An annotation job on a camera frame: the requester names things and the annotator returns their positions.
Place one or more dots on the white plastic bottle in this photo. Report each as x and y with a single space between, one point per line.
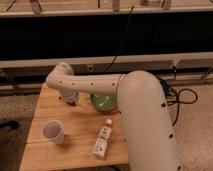
100 147

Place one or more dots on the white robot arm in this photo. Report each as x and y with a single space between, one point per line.
142 105

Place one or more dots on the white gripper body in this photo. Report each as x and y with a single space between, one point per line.
70 97

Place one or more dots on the black chair base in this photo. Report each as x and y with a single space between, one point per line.
13 124

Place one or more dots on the green ceramic bowl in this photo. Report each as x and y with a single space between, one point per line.
103 103

